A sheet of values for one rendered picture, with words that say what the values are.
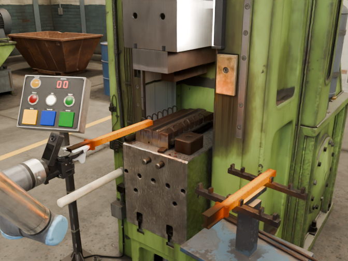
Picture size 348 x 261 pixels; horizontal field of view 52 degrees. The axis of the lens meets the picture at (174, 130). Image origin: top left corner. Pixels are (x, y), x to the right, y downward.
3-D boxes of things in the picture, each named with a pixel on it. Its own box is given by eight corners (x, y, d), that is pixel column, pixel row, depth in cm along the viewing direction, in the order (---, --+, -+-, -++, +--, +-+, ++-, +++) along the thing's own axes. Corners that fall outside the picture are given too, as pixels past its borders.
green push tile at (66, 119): (71, 127, 177) (73, 112, 178) (58, 126, 178) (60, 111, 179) (73, 127, 179) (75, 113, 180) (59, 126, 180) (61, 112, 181)
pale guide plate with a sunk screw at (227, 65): (233, 96, 151) (236, 55, 146) (215, 93, 156) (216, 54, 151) (235, 95, 153) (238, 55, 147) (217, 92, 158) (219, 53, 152)
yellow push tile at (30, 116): (34, 124, 180) (37, 110, 182) (21, 123, 182) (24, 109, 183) (36, 125, 182) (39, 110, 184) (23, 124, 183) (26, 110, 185)
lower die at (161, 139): (168, 149, 166) (168, 132, 163) (135, 140, 177) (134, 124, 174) (213, 125, 198) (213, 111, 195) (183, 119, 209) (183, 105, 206)
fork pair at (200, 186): (209, 194, 123) (210, 189, 122) (197, 189, 126) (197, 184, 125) (245, 171, 139) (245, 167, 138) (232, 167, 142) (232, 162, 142)
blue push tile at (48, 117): (53, 125, 179) (55, 111, 180) (39, 124, 180) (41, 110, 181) (55, 126, 181) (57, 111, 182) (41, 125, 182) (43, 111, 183)
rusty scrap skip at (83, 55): (65, 81, 734) (61, 39, 705) (10, 72, 831) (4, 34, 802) (106, 72, 829) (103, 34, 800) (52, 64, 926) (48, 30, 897)
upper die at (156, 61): (167, 73, 154) (167, 51, 150) (132, 69, 165) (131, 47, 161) (215, 61, 186) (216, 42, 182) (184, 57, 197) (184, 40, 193)
